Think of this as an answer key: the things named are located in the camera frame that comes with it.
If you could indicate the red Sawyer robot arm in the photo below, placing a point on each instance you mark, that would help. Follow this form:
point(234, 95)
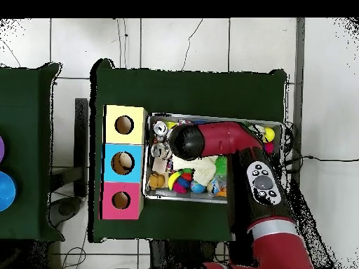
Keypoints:
point(274, 246)

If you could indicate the cream knitted cloth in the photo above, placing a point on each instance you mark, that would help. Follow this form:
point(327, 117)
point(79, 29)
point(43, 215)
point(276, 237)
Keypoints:
point(202, 171)

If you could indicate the large blue ball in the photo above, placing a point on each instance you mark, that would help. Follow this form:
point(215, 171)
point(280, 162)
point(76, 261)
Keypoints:
point(5, 190)

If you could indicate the small globe ball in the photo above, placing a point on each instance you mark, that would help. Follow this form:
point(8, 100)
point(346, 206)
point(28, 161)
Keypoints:
point(197, 187)

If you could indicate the small green spiky ball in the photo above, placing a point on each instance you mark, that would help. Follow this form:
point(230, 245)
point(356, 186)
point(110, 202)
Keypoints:
point(221, 164)

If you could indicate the plain yellow ball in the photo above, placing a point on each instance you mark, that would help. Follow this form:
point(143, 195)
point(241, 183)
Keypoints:
point(269, 135)

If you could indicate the yellow toy banana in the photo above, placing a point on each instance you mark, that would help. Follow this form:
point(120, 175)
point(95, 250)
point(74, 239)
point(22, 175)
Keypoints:
point(173, 179)

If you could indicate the crushed red soda can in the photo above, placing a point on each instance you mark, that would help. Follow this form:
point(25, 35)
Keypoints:
point(160, 128)

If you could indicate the wooden box with three holes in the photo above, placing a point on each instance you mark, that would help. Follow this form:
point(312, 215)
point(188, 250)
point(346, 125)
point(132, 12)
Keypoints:
point(109, 196)

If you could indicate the brown teddy bear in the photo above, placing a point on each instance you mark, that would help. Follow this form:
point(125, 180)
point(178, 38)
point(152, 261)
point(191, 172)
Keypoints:
point(155, 181)

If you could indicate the black upright panel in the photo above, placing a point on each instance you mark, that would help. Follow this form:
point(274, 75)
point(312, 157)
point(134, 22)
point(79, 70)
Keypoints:
point(81, 140)

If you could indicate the large purple ball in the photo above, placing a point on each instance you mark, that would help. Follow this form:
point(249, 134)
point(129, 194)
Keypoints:
point(1, 148)

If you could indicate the metal mesh bin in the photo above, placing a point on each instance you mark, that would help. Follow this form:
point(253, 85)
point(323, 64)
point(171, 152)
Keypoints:
point(179, 196)

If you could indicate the dark green table cloth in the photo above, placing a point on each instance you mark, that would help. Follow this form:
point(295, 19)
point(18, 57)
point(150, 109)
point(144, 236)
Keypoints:
point(182, 89)
point(22, 140)

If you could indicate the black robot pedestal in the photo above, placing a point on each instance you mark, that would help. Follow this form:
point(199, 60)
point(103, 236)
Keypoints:
point(174, 255)

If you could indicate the dark grey stand base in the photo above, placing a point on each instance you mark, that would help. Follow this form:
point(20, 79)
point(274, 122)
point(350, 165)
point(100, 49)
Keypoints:
point(66, 208)

